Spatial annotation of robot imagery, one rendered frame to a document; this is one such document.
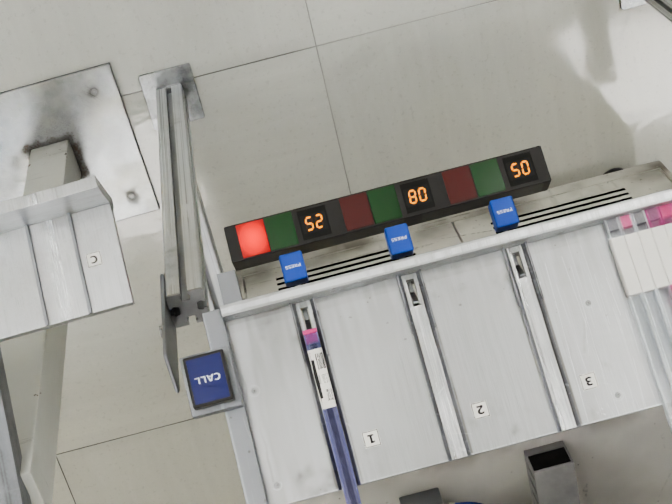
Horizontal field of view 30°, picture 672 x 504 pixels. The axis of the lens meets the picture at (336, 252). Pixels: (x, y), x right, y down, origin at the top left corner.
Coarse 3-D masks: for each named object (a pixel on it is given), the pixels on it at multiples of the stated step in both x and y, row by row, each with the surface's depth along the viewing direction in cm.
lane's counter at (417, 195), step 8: (408, 184) 130; (416, 184) 130; (424, 184) 130; (408, 192) 129; (416, 192) 129; (424, 192) 129; (408, 200) 129; (416, 200) 129; (424, 200) 129; (432, 200) 129; (408, 208) 129; (416, 208) 129; (424, 208) 129
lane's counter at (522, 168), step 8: (528, 152) 130; (504, 160) 130; (512, 160) 130; (520, 160) 130; (528, 160) 130; (512, 168) 130; (520, 168) 130; (528, 168) 130; (512, 176) 129; (520, 176) 129; (528, 176) 129; (536, 176) 129; (512, 184) 129
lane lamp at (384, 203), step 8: (368, 192) 130; (376, 192) 130; (384, 192) 129; (392, 192) 129; (376, 200) 129; (384, 200) 129; (392, 200) 129; (376, 208) 129; (384, 208) 129; (392, 208) 129; (376, 216) 129; (384, 216) 129; (392, 216) 129; (400, 216) 129
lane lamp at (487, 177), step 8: (488, 160) 130; (496, 160) 130; (472, 168) 130; (480, 168) 130; (488, 168) 130; (496, 168) 130; (480, 176) 129; (488, 176) 129; (496, 176) 129; (480, 184) 129; (488, 184) 129; (496, 184) 129; (480, 192) 129; (488, 192) 129; (496, 192) 129
